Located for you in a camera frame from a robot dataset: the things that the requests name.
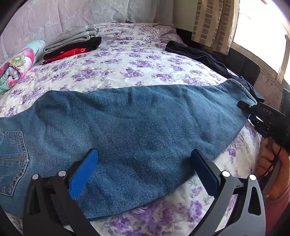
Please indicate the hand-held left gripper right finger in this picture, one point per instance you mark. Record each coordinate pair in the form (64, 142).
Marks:
(204, 174)

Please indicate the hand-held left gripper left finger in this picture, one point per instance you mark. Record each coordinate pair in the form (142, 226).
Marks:
(82, 174)

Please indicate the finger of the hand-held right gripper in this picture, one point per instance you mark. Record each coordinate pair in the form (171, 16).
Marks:
(246, 105)
(258, 124)

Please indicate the blue denim pants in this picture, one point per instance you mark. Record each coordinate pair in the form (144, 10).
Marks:
(136, 124)

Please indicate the person's right forearm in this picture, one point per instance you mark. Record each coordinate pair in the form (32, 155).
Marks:
(282, 206)

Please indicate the dark navy pants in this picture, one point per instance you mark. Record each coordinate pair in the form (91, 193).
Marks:
(204, 56)

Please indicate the person's right hand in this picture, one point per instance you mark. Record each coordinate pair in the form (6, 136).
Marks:
(268, 160)

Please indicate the bright window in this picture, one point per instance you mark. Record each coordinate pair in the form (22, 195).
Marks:
(260, 34)

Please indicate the beige checked curtain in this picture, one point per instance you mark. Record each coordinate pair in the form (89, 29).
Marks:
(213, 22)

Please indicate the purple floral bed sheet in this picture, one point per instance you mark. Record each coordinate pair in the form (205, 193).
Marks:
(136, 65)

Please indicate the folded colourful floral blanket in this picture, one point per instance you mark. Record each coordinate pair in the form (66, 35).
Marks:
(18, 63)

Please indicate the folded black and red garment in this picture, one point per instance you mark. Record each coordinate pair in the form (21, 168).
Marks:
(92, 43)

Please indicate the folded grey garment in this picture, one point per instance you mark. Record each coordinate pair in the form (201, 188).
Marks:
(68, 37)

